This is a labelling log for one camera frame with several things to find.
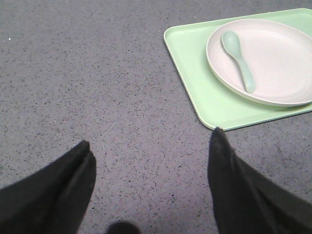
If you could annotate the beige round plate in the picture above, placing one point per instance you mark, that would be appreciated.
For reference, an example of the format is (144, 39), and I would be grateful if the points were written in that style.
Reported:
(278, 56)

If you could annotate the pale green spoon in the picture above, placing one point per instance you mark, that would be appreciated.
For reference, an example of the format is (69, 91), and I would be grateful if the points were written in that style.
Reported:
(232, 46)

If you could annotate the light green tray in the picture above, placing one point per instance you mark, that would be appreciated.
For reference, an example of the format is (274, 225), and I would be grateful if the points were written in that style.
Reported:
(214, 104)

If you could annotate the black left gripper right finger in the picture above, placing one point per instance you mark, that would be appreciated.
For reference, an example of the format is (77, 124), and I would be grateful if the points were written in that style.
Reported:
(245, 202)

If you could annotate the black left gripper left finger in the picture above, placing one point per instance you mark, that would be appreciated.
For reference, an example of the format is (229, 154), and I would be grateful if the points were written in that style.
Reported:
(53, 200)

